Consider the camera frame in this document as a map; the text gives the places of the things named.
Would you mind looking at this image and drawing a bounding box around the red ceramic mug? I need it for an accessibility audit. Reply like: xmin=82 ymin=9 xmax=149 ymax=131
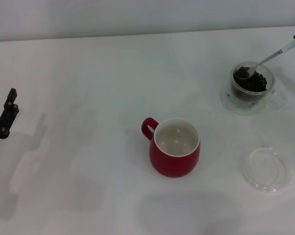
xmin=141 ymin=117 xmax=201 ymax=178

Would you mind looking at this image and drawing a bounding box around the glass cup with handle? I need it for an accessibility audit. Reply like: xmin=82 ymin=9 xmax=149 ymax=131
xmin=230 ymin=61 xmax=285 ymax=111

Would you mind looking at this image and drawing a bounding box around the small clear glass dish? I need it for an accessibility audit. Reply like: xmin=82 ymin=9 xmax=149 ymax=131
xmin=240 ymin=146 xmax=292 ymax=193

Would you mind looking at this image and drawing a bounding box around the clear glass saucer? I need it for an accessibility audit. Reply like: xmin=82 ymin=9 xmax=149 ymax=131
xmin=220 ymin=82 xmax=277 ymax=116

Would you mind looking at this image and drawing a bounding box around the spoon with light blue handle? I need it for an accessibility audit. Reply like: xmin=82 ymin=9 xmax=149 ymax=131
xmin=235 ymin=40 xmax=295 ymax=79

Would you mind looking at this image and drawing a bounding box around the pile of coffee beans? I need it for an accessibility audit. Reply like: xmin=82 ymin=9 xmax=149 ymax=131
xmin=233 ymin=66 xmax=268 ymax=92

